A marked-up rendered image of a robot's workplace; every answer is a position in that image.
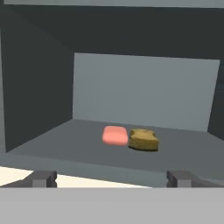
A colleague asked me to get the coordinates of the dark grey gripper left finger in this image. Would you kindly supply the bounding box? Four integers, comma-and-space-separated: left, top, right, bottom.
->
1, 171, 58, 189

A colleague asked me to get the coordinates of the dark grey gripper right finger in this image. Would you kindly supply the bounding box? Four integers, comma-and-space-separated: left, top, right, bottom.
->
166, 171, 224, 189

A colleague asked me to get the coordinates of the yellow-brown sponge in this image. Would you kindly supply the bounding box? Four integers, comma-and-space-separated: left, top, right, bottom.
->
128, 128, 160, 152

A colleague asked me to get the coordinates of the pink bar soap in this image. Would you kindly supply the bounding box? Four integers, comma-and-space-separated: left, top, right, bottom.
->
101, 125, 130, 146

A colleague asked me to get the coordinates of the grey sink basin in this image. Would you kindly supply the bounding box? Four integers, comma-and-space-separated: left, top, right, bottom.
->
0, 0, 224, 188

